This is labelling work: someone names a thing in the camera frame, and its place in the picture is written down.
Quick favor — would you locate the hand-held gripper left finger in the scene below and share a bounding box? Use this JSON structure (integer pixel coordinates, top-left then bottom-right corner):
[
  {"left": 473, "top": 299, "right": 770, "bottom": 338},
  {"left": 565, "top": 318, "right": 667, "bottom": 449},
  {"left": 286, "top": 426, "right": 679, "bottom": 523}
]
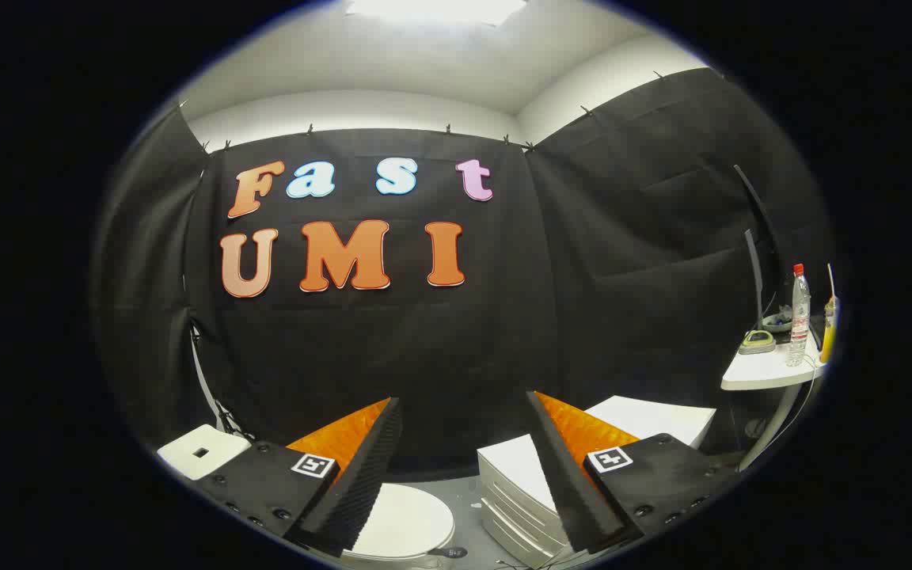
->
[{"left": 193, "top": 397, "right": 404, "bottom": 559}]

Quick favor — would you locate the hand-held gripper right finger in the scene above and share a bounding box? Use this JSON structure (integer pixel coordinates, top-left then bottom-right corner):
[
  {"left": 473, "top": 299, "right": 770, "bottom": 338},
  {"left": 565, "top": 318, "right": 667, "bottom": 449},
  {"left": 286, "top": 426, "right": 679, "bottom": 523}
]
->
[{"left": 525, "top": 390, "right": 743, "bottom": 554}]

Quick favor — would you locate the white toilet tank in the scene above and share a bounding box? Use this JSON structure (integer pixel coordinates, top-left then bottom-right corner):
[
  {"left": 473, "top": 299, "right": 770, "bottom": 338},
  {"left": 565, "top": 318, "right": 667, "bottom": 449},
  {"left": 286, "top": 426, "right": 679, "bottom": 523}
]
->
[{"left": 157, "top": 424, "right": 253, "bottom": 481}]

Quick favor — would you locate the white drawer cabinet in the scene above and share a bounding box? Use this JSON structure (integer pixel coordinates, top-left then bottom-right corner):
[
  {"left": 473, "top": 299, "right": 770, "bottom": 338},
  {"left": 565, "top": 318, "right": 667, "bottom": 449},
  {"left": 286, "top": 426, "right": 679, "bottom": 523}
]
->
[{"left": 477, "top": 395, "right": 717, "bottom": 569}]

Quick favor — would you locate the black backdrop cloth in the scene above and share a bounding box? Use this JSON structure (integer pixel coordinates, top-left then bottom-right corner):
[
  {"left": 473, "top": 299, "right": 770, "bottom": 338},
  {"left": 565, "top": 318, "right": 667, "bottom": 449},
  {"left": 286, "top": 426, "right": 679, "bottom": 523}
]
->
[{"left": 92, "top": 67, "right": 833, "bottom": 484}]

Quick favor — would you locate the white side table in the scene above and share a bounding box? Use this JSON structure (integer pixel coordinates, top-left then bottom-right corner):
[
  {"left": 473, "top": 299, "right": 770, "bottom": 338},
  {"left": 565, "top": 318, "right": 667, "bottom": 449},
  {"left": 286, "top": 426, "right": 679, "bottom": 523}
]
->
[{"left": 721, "top": 336, "right": 830, "bottom": 473}]

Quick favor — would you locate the clear water bottle red cap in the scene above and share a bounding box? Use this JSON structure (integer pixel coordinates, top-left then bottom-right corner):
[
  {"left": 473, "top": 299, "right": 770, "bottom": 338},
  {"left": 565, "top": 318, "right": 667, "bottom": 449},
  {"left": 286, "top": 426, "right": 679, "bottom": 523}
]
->
[{"left": 787, "top": 264, "right": 811, "bottom": 367}]

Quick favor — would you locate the yellow bottle with straw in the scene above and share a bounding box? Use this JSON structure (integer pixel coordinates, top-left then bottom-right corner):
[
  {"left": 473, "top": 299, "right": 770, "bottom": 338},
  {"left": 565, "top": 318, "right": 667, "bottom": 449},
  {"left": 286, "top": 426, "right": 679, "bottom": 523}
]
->
[{"left": 819, "top": 264, "right": 840, "bottom": 365}]

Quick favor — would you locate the ceiling light panel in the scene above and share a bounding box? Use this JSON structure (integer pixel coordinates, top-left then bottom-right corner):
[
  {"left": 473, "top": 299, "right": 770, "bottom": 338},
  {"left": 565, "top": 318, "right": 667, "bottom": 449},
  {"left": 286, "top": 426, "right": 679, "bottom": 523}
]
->
[{"left": 345, "top": 0, "right": 528, "bottom": 26}]

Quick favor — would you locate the white frame pole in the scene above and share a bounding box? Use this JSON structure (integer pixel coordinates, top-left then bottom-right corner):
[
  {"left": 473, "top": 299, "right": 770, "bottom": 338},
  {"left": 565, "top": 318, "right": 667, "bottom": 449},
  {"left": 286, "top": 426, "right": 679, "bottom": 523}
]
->
[{"left": 189, "top": 329, "right": 223, "bottom": 424}]

